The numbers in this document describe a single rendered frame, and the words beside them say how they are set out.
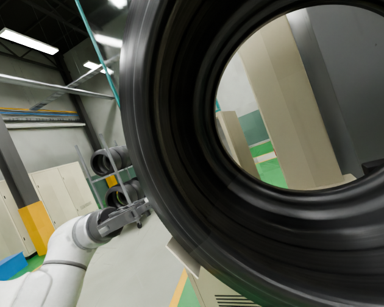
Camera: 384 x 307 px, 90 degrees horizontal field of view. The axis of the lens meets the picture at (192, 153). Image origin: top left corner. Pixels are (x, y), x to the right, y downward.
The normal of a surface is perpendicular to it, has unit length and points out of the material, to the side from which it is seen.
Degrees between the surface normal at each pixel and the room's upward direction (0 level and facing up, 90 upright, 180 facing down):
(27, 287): 54
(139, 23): 82
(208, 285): 90
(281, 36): 90
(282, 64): 90
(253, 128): 90
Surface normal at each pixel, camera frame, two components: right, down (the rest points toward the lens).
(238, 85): -0.25, 0.16
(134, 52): -0.54, 0.15
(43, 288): 0.40, -0.70
